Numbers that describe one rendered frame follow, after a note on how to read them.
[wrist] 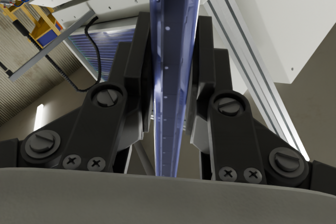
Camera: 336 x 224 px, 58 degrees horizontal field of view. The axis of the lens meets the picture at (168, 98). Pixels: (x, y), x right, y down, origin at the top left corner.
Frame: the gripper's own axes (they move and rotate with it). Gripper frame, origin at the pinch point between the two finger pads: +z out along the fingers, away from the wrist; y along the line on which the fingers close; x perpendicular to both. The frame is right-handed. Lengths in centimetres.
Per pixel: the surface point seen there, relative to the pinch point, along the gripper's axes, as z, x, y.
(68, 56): 587, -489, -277
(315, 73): 235, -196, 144
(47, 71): 547, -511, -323
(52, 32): 418, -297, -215
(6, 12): 408, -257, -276
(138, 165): 148, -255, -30
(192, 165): 157, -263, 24
